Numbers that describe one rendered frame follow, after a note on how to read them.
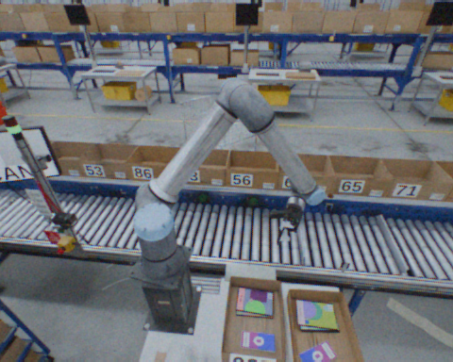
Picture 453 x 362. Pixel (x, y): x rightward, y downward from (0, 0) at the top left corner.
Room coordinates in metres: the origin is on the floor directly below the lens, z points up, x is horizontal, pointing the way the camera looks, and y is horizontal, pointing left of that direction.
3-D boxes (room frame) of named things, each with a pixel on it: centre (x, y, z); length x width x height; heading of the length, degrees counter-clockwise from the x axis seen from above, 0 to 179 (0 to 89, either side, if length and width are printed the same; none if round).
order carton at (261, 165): (1.73, -0.21, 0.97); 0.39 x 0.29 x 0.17; 82
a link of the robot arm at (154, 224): (0.74, 0.29, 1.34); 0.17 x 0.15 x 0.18; 17
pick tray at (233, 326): (0.64, -0.13, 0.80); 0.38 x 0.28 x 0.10; 173
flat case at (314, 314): (0.66, -0.44, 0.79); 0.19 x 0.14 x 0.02; 82
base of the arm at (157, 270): (0.73, 0.29, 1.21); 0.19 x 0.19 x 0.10
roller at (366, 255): (1.17, -0.91, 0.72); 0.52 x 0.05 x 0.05; 172
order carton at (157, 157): (1.83, 0.57, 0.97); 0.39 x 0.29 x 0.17; 82
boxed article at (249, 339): (0.55, -0.14, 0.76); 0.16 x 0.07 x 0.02; 83
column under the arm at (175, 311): (0.73, 0.29, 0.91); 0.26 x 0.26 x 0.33; 84
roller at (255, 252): (1.27, -0.21, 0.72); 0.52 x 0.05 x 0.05; 172
